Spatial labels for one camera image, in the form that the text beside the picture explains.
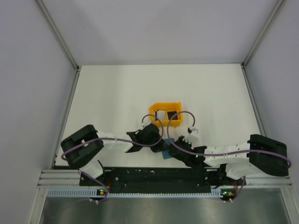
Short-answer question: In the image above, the blue leather card holder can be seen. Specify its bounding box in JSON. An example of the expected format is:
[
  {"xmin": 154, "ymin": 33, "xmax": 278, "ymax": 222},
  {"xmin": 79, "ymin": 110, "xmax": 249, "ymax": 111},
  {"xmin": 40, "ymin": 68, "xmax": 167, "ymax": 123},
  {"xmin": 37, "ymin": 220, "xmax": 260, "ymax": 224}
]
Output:
[{"xmin": 162, "ymin": 138, "xmax": 174, "ymax": 160}]

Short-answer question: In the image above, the purple cable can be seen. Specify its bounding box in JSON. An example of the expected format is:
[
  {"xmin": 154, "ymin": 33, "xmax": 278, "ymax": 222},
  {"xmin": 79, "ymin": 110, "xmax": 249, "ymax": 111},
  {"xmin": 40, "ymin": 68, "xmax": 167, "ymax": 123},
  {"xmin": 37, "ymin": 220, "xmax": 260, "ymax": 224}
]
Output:
[
  {"xmin": 61, "ymin": 114, "xmax": 164, "ymax": 203},
  {"xmin": 166, "ymin": 111, "xmax": 292, "ymax": 203}
]

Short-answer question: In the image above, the left aluminium frame post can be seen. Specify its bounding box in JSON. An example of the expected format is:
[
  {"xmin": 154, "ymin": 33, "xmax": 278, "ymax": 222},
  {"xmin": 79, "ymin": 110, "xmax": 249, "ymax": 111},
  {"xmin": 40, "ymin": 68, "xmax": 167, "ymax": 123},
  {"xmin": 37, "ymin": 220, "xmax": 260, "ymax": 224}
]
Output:
[{"xmin": 35, "ymin": 0, "xmax": 79, "ymax": 71}]

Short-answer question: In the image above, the aluminium frame rail front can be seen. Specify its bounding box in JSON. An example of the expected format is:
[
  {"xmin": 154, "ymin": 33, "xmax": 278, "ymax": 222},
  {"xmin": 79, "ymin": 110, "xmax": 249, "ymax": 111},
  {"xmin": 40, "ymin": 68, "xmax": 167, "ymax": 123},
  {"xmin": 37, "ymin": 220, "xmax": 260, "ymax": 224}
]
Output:
[{"xmin": 38, "ymin": 170, "xmax": 292, "ymax": 188}]

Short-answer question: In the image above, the right aluminium frame post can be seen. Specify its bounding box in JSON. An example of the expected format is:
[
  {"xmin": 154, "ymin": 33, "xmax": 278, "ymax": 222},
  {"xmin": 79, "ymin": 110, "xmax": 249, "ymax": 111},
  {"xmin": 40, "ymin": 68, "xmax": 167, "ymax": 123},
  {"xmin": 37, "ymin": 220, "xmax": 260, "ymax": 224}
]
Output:
[{"xmin": 242, "ymin": 0, "xmax": 287, "ymax": 69}]

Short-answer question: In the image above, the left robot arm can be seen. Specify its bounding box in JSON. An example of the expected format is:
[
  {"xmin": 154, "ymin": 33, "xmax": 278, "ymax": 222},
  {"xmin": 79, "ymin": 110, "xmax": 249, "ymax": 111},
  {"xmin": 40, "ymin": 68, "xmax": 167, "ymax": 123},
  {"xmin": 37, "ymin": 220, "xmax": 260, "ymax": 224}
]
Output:
[{"xmin": 60, "ymin": 122, "xmax": 168, "ymax": 185}]

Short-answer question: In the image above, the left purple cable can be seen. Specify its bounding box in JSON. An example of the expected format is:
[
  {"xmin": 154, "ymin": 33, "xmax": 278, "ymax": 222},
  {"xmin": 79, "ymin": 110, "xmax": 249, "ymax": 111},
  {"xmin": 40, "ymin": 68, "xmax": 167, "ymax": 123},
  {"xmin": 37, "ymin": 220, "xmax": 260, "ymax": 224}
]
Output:
[{"xmin": 61, "ymin": 114, "xmax": 164, "ymax": 203}]

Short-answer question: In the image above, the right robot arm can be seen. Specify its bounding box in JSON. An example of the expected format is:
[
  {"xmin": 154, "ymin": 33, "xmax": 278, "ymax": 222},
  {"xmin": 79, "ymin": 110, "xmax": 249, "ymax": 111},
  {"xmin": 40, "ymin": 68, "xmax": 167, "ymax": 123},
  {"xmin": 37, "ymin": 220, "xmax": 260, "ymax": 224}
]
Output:
[{"xmin": 169, "ymin": 126, "xmax": 290, "ymax": 185}]

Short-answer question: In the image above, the yellow plastic bin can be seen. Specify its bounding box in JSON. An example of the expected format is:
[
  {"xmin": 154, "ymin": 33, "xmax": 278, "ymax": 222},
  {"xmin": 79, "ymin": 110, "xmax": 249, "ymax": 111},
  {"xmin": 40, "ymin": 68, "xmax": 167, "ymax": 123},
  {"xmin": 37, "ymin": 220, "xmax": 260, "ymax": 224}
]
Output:
[{"xmin": 149, "ymin": 102, "xmax": 183, "ymax": 127}]

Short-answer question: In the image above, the white cable duct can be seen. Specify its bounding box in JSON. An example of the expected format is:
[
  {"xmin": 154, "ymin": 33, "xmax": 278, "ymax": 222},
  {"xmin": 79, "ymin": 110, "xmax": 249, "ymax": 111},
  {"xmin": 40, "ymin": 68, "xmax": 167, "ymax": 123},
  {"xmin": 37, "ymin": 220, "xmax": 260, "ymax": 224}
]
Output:
[{"xmin": 47, "ymin": 188, "xmax": 224, "ymax": 198}]

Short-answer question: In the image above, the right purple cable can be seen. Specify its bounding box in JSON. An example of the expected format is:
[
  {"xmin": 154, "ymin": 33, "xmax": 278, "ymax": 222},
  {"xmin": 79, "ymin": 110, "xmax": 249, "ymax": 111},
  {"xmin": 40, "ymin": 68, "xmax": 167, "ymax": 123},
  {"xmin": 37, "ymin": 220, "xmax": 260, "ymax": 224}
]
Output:
[{"xmin": 166, "ymin": 111, "xmax": 292, "ymax": 203}]

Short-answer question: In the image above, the aluminium frame post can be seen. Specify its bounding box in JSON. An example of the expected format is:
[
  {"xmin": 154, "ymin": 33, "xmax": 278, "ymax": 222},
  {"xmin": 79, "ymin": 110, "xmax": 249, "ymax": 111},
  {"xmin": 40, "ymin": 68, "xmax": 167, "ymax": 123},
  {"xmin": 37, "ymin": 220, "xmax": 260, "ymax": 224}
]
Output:
[
  {"xmin": 35, "ymin": 0, "xmax": 79, "ymax": 71},
  {"xmin": 242, "ymin": 0, "xmax": 287, "ymax": 69}
]

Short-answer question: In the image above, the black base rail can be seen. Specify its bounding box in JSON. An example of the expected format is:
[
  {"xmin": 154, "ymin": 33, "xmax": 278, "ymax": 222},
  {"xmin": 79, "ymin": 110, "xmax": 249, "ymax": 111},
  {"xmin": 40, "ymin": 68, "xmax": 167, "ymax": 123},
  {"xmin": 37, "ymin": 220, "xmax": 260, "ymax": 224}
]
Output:
[{"xmin": 79, "ymin": 167, "xmax": 246, "ymax": 193}]

